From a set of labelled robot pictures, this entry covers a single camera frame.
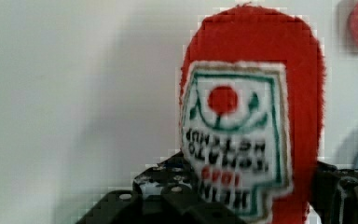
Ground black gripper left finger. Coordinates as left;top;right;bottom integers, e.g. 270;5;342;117
76;152;246;224

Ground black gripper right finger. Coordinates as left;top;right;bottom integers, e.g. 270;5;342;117
310;161;358;224

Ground red plush ketchup bottle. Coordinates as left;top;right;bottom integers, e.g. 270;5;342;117
179;5;324;224

